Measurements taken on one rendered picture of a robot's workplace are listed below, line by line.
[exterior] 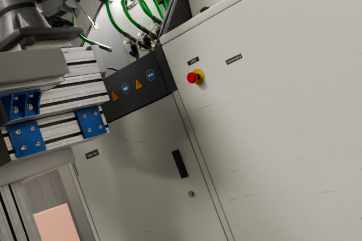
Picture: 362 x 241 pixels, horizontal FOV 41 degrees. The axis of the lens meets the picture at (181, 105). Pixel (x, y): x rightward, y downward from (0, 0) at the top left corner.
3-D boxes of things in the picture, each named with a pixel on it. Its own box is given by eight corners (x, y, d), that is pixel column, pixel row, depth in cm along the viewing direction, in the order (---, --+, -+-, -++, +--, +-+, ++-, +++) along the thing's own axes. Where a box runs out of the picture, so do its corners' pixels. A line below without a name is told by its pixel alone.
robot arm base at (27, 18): (21, 33, 128) (9, -2, 129) (-8, 55, 137) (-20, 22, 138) (65, 30, 141) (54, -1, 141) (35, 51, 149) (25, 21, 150)
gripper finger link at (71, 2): (67, 18, 179) (58, -6, 180) (79, 17, 184) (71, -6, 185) (71, 14, 177) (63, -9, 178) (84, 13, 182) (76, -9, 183)
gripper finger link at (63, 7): (62, 21, 181) (54, -2, 182) (75, 20, 186) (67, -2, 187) (67, 18, 179) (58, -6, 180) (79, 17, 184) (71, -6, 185)
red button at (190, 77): (187, 88, 156) (181, 73, 156) (194, 86, 159) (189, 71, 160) (199, 83, 153) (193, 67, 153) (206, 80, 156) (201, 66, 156)
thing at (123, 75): (66, 142, 205) (54, 106, 206) (74, 139, 209) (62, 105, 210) (168, 93, 166) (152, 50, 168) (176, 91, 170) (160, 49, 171)
